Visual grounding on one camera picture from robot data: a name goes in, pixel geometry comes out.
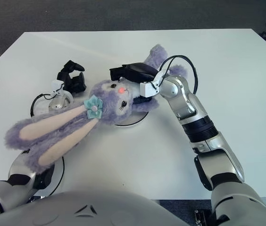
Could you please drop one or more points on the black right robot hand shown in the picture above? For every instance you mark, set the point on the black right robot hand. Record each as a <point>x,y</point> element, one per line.
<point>137,71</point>

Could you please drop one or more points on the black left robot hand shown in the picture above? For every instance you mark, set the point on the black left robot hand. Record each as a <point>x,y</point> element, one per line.
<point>75,83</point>

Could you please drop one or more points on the purple plush bunny doll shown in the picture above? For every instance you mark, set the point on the purple plush bunny doll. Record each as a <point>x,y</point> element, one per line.
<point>109,103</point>

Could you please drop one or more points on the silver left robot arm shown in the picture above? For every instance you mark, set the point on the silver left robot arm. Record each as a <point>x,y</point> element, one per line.
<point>17,169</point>

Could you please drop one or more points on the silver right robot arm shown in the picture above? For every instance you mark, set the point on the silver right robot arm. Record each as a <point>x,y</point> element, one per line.
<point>194,110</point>

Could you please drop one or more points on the white plate black rim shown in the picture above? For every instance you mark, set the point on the white plate black rim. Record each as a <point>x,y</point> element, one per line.
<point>136,118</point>

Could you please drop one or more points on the white left wrist adapter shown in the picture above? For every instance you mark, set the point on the white left wrist adapter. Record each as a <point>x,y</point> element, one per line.
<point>57,85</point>

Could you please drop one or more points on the white wrist adapter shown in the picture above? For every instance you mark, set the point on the white wrist adapter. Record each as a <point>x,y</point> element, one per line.
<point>57,85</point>
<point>147,89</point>

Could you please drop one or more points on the white right wrist adapter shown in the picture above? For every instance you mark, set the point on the white right wrist adapter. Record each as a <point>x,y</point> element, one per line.
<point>147,89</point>

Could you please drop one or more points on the grey robot torso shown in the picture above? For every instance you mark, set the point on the grey robot torso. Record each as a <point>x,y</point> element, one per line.
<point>88,207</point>

